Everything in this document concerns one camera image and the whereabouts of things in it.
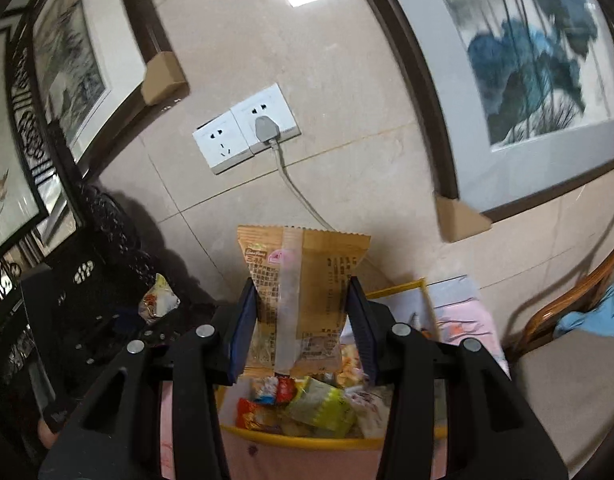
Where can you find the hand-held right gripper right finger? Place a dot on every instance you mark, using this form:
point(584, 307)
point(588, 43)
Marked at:
point(361, 332)

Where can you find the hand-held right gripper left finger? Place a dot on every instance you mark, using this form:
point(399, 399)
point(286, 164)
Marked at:
point(244, 332)

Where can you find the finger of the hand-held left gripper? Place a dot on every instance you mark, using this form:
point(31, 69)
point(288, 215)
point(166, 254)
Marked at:
point(162, 330)

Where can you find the white-yellow snack packet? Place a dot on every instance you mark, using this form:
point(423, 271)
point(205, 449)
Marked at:
point(159, 297)

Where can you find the brown snack packet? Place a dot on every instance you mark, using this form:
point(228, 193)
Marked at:
point(317, 290)

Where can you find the yellow-rimmed cardboard box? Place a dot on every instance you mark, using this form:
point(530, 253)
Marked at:
point(337, 442)

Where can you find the pile of snack packets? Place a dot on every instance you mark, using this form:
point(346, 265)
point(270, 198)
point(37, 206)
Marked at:
point(312, 402)

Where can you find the black plastic crate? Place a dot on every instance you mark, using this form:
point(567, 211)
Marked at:
point(102, 260)

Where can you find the pink printed cloth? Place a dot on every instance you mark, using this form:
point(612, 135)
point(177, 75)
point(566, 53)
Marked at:
point(467, 327)

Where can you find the cardboard corner protector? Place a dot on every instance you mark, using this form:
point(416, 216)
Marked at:
point(164, 80)
point(459, 220)

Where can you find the wooden rattan chair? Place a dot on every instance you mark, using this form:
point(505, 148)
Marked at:
point(562, 305)

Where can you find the grey power plug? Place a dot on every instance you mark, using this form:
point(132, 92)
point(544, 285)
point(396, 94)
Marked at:
point(266, 130)

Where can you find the beige chair cushion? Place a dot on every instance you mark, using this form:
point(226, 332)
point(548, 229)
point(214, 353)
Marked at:
point(572, 395)

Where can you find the blue cloth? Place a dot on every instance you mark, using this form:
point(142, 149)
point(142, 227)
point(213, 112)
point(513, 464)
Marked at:
point(594, 312)

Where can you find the framed landscape painting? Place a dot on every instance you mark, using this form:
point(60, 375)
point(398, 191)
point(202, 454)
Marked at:
point(77, 60)

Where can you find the framed lotus painting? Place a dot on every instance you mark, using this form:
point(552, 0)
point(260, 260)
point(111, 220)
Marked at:
point(512, 70)

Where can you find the white wall socket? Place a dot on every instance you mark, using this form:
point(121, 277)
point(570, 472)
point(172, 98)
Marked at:
point(221, 145)
point(259, 105)

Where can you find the black lattice frame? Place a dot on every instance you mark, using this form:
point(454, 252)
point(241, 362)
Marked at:
point(29, 125)

